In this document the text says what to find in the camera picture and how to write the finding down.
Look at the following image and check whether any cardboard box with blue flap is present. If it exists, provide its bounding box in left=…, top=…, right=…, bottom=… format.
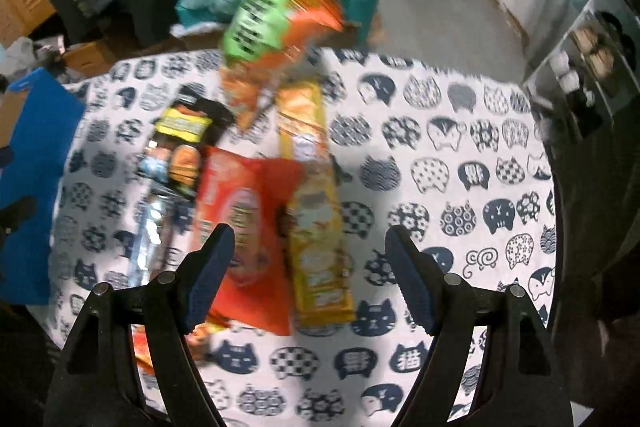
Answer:
left=1, top=68, right=85, bottom=306

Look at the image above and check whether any orange green Wangwang snack bag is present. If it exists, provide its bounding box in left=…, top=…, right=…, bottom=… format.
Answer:
left=220, top=0, right=345, bottom=132

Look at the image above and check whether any cat pattern bedsheet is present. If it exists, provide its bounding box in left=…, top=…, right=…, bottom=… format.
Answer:
left=34, top=49, right=556, bottom=426

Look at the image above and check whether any shoe rack with shoes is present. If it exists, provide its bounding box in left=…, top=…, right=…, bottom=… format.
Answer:
left=524, top=0, right=639, bottom=142

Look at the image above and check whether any black yellow snack pack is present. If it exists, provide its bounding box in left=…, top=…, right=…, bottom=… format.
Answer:
left=137, top=86, right=235, bottom=199

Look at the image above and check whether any orange red snack pack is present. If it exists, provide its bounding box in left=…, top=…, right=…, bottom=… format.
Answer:
left=192, top=147, right=305, bottom=336

